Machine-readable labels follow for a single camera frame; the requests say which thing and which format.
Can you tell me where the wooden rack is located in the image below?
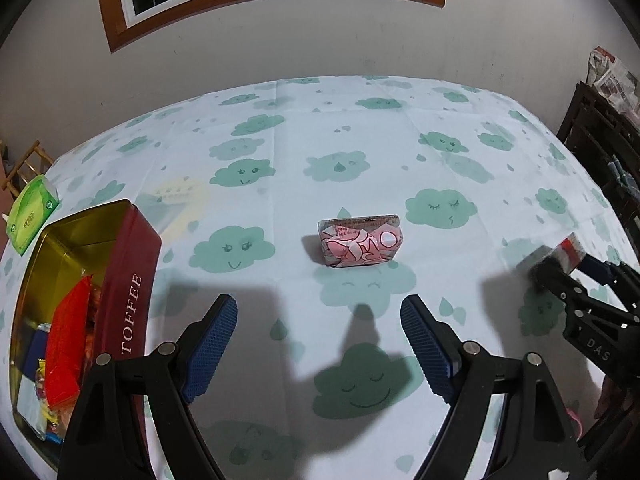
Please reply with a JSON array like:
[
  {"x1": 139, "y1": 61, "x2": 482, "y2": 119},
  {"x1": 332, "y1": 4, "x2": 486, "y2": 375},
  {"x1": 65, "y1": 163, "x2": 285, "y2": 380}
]
[{"x1": 0, "y1": 140, "x2": 55, "y2": 193}]

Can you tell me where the pink patterned snack pack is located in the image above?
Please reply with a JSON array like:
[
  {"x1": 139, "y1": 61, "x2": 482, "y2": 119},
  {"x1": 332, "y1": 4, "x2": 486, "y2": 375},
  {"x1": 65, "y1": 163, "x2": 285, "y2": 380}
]
[{"x1": 317, "y1": 214, "x2": 402, "y2": 267}]

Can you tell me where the dark wooden furniture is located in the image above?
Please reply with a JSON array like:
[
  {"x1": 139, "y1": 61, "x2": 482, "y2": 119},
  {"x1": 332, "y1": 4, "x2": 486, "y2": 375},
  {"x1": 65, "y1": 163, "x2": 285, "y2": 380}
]
[{"x1": 556, "y1": 82, "x2": 640, "y2": 241}]

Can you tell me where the grey blue cloth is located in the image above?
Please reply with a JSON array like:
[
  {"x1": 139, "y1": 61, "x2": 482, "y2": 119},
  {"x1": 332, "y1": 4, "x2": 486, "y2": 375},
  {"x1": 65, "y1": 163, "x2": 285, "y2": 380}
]
[{"x1": 607, "y1": 155, "x2": 633, "y2": 193}]

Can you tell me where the yellow cake packet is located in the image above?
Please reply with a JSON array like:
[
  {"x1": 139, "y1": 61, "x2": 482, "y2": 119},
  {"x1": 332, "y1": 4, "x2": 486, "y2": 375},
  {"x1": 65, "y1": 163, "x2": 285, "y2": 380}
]
[{"x1": 35, "y1": 360, "x2": 66, "y2": 441}]

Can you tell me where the green tissue pack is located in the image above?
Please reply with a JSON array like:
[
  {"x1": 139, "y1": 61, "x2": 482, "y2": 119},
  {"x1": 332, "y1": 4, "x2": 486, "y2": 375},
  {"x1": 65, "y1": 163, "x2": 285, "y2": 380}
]
[{"x1": 6, "y1": 175, "x2": 61, "y2": 256}]

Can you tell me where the black and red snack packet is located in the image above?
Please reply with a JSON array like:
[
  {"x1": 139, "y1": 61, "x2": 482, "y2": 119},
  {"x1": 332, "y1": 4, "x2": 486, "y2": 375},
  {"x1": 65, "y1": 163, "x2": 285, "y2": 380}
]
[{"x1": 520, "y1": 232, "x2": 586, "y2": 273}]

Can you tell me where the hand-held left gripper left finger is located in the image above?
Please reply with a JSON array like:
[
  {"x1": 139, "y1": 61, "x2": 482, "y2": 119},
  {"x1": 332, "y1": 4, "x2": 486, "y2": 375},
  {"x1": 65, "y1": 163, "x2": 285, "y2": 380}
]
[{"x1": 57, "y1": 294, "x2": 239, "y2": 480}]

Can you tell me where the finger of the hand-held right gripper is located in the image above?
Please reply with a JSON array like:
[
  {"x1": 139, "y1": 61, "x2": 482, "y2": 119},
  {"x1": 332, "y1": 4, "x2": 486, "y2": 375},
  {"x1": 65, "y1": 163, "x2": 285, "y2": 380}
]
[
  {"x1": 530, "y1": 257, "x2": 628, "y2": 323},
  {"x1": 580, "y1": 254, "x2": 640, "y2": 296}
]

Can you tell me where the clear bag of brown nuts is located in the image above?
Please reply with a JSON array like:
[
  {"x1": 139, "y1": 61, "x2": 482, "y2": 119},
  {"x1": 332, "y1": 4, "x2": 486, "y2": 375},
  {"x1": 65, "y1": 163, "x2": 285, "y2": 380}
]
[{"x1": 82, "y1": 280, "x2": 108, "y2": 376}]

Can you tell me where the red and gold tin box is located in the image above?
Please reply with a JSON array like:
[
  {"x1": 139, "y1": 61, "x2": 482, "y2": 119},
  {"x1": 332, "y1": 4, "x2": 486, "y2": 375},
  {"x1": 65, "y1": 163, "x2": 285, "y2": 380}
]
[{"x1": 9, "y1": 199, "x2": 163, "y2": 471}]

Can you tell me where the person's right hand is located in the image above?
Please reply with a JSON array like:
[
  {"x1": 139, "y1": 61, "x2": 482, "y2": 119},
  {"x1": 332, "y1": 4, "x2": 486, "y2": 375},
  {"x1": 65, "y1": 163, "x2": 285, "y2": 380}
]
[{"x1": 595, "y1": 374, "x2": 636, "y2": 441}]

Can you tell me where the pile of newspapers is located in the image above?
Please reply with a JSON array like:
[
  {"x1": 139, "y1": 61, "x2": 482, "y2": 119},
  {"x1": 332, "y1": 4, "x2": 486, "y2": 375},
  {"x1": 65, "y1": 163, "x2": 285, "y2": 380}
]
[{"x1": 586, "y1": 46, "x2": 640, "y2": 116}]

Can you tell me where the cloud print tablecloth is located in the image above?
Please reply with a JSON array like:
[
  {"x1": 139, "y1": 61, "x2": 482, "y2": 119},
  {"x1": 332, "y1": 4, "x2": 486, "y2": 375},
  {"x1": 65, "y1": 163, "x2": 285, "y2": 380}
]
[{"x1": 0, "y1": 75, "x2": 631, "y2": 480}]

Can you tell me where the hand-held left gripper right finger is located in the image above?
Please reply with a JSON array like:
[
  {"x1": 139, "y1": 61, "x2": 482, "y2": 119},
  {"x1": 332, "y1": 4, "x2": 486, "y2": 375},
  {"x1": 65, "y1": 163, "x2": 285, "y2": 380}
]
[{"x1": 400, "y1": 295, "x2": 581, "y2": 480}]

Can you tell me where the wooden framed window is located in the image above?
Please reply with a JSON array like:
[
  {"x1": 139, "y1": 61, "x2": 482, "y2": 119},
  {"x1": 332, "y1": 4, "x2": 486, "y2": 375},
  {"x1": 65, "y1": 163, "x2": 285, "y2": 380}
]
[{"x1": 96, "y1": 0, "x2": 447, "y2": 53}]

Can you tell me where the navy and light blue packet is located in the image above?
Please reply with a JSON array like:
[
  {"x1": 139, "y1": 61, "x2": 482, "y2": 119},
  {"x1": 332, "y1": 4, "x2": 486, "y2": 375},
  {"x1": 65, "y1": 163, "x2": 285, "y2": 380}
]
[{"x1": 11, "y1": 322, "x2": 51, "y2": 376}]

